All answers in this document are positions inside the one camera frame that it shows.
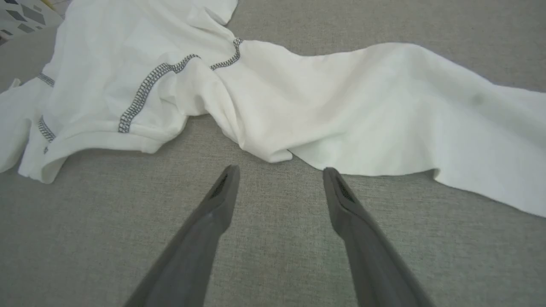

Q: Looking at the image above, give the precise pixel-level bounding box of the grey terrazzo print panel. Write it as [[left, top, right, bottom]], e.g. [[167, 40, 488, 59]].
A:
[[0, 0, 64, 45]]

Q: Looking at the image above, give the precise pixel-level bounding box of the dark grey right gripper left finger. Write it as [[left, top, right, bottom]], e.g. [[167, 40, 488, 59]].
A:
[[124, 165, 240, 307]]

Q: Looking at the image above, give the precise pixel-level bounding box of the white long-sleeve garment grey stitching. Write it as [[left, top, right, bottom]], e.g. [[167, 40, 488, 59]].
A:
[[0, 0, 546, 218]]

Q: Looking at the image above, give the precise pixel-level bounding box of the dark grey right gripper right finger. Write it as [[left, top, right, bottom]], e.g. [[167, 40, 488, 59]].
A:
[[323, 167, 436, 307]]

